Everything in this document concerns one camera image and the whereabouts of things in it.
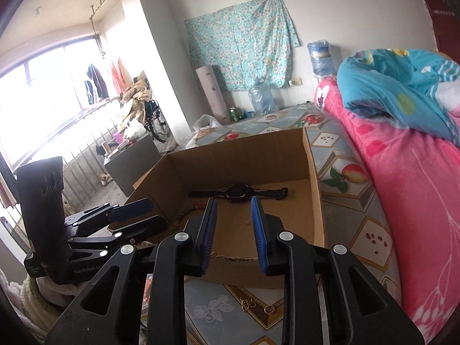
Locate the brown cardboard box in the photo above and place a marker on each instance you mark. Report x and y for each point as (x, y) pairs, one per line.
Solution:
(251, 158)

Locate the fruit printed tablecloth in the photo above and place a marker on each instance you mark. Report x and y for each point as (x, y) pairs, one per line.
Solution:
(341, 222)

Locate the small gold charm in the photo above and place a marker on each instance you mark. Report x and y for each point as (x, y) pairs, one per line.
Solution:
(246, 304)

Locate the blue printed quilt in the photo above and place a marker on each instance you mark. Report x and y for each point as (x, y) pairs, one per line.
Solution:
(395, 79)

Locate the dark red door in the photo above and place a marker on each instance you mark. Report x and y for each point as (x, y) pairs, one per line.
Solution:
(442, 18)

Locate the blue label water bottle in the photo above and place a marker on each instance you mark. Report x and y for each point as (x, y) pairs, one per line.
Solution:
(320, 59)

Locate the wheelchair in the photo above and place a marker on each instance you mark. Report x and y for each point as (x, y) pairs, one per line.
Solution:
(158, 118)

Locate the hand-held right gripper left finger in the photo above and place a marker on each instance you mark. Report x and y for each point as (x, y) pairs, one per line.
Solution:
(209, 237)

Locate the pile of clothes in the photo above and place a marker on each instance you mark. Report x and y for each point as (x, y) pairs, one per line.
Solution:
(134, 97)

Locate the beige slippers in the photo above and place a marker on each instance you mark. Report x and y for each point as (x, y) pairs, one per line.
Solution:
(104, 179)

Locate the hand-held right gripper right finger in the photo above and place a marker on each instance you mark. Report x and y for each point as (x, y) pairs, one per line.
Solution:
(258, 237)

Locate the black wrist watch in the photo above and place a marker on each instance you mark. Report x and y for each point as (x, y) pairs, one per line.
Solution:
(237, 191)

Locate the pink hanging garment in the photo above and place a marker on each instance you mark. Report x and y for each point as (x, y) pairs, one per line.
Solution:
(118, 77)

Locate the pink blanket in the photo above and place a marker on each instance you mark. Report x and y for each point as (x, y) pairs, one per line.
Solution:
(413, 187)

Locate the pink bottle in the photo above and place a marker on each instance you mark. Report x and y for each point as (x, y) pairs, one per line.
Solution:
(116, 137)

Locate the metal balcony railing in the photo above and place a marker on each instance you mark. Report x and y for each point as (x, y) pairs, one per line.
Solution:
(72, 122)

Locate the white fleece towel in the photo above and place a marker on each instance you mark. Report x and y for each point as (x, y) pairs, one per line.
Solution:
(21, 291)

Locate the gold butterfly charm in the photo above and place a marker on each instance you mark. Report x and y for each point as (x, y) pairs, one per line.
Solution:
(248, 221)

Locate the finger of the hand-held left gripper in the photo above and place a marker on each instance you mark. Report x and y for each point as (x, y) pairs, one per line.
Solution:
(143, 228)
(133, 210)

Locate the floral teal wall cloth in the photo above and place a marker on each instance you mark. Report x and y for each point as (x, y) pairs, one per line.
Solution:
(244, 43)

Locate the white plastic bag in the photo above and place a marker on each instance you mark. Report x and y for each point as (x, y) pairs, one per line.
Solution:
(206, 122)

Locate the white paper roll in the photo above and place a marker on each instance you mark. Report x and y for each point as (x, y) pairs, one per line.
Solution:
(214, 93)

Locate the dark hanging garment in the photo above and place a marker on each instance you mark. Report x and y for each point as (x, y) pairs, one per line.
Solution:
(95, 82)

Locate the window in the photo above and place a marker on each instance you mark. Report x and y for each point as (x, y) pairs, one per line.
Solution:
(46, 79)

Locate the grey cabinet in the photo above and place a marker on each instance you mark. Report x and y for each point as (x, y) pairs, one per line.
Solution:
(136, 165)

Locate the green can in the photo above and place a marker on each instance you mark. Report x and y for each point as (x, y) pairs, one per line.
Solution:
(233, 114)

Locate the clear empty water bottle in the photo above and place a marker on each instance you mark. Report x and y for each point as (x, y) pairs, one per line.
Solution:
(262, 99)

